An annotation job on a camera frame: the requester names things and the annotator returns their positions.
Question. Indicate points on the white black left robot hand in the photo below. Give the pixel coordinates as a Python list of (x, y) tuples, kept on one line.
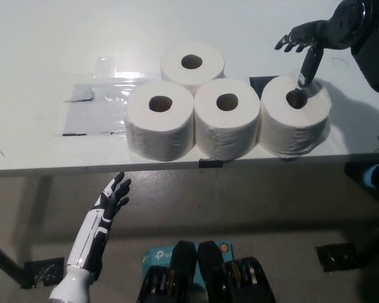
[(102, 217)]

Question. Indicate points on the clear glossy tape patch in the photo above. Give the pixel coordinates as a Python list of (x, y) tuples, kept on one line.
[(91, 120)]

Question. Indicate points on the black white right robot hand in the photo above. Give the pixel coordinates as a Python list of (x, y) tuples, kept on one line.
[(344, 28)]

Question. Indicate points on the small black tape strip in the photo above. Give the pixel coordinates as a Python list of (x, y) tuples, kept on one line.
[(210, 163)]

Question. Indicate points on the black tape square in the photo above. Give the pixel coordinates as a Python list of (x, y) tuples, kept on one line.
[(257, 82)]

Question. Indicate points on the black and blue table bracket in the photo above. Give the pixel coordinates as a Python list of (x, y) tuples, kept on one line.
[(353, 173)]

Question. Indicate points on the teal router box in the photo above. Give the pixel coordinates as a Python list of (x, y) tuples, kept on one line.
[(154, 257)]

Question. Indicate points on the white toilet paper roll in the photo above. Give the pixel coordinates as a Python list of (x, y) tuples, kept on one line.
[(224, 132), (158, 135), (292, 132), (210, 66)]

